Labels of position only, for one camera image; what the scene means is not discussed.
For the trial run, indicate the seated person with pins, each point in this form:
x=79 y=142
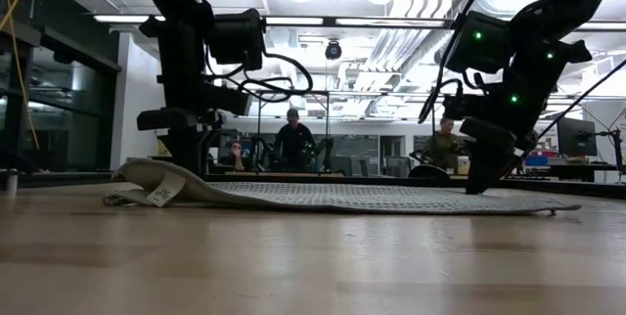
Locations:
x=235 y=156

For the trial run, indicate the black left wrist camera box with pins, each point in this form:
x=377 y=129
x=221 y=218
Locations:
x=225 y=100

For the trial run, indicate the person at workstation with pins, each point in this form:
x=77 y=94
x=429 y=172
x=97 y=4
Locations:
x=442 y=148

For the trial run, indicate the black hanging ceiling camera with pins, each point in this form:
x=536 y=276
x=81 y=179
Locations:
x=333 y=50

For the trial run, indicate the standing person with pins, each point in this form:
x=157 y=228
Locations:
x=293 y=141

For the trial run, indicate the white table post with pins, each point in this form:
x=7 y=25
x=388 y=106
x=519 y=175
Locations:
x=12 y=182

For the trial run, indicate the grey waffle microfiber towel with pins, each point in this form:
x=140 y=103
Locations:
x=342 y=197

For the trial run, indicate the black office chair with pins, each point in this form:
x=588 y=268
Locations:
x=429 y=173

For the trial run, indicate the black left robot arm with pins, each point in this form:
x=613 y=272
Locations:
x=181 y=46

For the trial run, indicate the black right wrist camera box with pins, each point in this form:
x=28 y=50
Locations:
x=460 y=107

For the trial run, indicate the blue storage bin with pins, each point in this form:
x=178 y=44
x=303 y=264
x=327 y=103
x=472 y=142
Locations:
x=537 y=160

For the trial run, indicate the black computer monitor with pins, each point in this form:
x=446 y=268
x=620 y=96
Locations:
x=576 y=136

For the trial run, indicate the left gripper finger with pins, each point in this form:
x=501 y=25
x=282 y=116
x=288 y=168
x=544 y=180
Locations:
x=208 y=141
x=185 y=151

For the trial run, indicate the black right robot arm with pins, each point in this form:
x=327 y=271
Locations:
x=562 y=7

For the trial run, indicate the black background robot arm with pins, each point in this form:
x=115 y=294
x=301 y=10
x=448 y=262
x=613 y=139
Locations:
x=324 y=151

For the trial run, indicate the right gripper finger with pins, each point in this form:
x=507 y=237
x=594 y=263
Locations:
x=513 y=162
x=484 y=170

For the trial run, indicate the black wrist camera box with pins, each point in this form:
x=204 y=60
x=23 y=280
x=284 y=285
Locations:
x=460 y=107
x=225 y=100

